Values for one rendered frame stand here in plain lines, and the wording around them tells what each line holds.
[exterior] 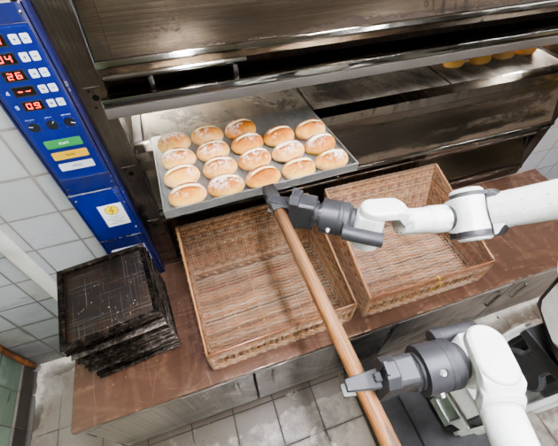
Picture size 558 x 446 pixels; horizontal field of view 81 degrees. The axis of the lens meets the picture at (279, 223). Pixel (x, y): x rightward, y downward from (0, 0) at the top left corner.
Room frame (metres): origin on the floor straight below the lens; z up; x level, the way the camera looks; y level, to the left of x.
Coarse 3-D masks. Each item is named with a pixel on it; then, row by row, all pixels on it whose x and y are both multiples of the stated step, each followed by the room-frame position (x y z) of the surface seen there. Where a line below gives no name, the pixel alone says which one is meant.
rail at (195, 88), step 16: (528, 32) 1.04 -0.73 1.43; (544, 32) 1.05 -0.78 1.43; (432, 48) 0.93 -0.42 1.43; (448, 48) 0.94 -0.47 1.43; (464, 48) 0.96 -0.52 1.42; (320, 64) 0.84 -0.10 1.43; (336, 64) 0.84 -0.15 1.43; (352, 64) 0.85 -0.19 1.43; (368, 64) 0.86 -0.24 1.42; (224, 80) 0.75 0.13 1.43; (240, 80) 0.76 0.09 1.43; (256, 80) 0.77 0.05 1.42; (272, 80) 0.78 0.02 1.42; (112, 96) 0.68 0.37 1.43; (128, 96) 0.68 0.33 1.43; (144, 96) 0.69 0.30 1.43; (160, 96) 0.70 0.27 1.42; (176, 96) 0.71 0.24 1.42
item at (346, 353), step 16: (288, 224) 0.49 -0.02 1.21; (288, 240) 0.45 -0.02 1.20; (304, 256) 0.40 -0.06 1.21; (304, 272) 0.37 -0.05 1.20; (320, 288) 0.32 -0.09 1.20; (320, 304) 0.29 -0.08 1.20; (336, 320) 0.26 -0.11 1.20; (336, 336) 0.23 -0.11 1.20; (352, 352) 0.20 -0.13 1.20; (352, 368) 0.17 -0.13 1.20; (368, 400) 0.12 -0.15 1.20; (368, 416) 0.10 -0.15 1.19; (384, 416) 0.09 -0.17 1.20; (384, 432) 0.07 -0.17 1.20
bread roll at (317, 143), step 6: (312, 138) 0.81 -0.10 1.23; (318, 138) 0.80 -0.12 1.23; (324, 138) 0.80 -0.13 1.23; (330, 138) 0.81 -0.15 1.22; (306, 144) 0.80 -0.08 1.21; (312, 144) 0.79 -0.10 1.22; (318, 144) 0.79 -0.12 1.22; (324, 144) 0.79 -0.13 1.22; (330, 144) 0.80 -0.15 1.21; (306, 150) 0.79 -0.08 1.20; (312, 150) 0.78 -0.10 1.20; (318, 150) 0.78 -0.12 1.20
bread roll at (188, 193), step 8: (184, 184) 0.60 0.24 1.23; (192, 184) 0.61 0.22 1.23; (200, 184) 0.62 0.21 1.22; (176, 192) 0.58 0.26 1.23; (184, 192) 0.58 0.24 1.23; (192, 192) 0.59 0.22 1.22; (200, 192) 0.60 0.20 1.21; (168, 200) 0.58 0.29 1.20; (176, 200) 0.57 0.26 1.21; (184, 200) 0.57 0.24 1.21; (192, 200) 0.58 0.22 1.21; (200, 200) 0.59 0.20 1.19
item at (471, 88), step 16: (480, 80) 1.25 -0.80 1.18; (496, 80) 1.25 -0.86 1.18; (512, 80) 1.25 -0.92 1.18; (528, 80) 1.27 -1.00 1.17; (544, 80) 1.30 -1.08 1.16; (384, 96) 1.13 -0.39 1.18; (400, 96) 1.13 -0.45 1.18; (416, 96) 1.13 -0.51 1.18; (432, 96) 1.13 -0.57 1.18; (448, 96) 1.15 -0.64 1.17; (464, 96) 1.18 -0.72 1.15; (320, 112) 1.02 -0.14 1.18; (336, 112) 1.02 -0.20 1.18; (352, 112) 1.02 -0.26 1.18; (368, 112) 1.05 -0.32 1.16; (384, 112) 1.07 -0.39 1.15; (144, 144) 0.84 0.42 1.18; (144, 160) 0.80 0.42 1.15
